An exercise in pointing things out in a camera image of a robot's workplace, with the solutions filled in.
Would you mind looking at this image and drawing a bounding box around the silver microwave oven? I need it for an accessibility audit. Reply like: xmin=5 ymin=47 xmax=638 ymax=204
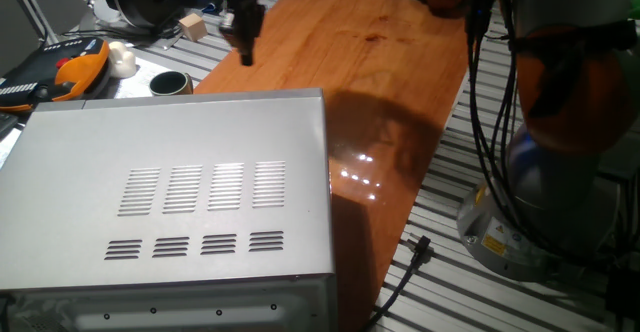
xmin=0 ymin=95 xmax=337 ymax=332

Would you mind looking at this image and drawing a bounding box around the small wooden block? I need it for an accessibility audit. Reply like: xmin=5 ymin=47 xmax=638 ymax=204
xmin=178 ymin=12 xmax=209 ymax=43

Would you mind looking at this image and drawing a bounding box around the flat silver metal strip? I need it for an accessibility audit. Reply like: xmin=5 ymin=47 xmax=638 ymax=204
xmin=160 ymin=30 xmax=185 ymax=51

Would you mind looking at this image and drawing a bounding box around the green mug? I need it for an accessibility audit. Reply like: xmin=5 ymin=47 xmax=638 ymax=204
xmin=148 ymin=70 xmax=195 ymax=98

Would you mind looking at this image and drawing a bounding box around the glossy wooden board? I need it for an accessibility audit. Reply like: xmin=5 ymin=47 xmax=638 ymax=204
xmin=193 ymin=0 xmax=472 ymax=332

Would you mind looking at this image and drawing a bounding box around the printed white paper sheet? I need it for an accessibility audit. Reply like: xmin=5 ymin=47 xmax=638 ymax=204
xmin=112 ymin=55 xmax=202 ymax=100

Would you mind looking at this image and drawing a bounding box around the white figurine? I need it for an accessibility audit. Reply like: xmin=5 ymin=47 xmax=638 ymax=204
xmin=107 ymin=40 xmax=138 ymax=80

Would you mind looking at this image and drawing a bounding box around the orange black teach pendant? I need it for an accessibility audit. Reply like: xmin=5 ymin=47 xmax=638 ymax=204
xmin=0 ymin=36 xmax=112 ymax=114

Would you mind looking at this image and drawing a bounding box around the grey metal tripod leg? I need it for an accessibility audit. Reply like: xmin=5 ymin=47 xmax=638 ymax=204
xmin=4 ymin=0 xmax=57 ymax=48

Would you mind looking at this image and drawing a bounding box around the grey metal plate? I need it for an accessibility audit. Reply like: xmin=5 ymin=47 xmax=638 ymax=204
xmin=597 ymin=131 xmax=640 ymax=181

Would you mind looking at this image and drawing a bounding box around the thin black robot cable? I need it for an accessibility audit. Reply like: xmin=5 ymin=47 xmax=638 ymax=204
xmin=487 ymin=0 xmax=521 ymax=208

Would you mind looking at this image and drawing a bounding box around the black power plug cable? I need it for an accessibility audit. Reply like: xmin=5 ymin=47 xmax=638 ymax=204
xmin=360 ymin=235 xmax=434 ymax=332

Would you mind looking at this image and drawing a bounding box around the black strap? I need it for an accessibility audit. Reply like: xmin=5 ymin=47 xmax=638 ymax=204
xmin=508 ymin=19 xmax=640 ymax=56

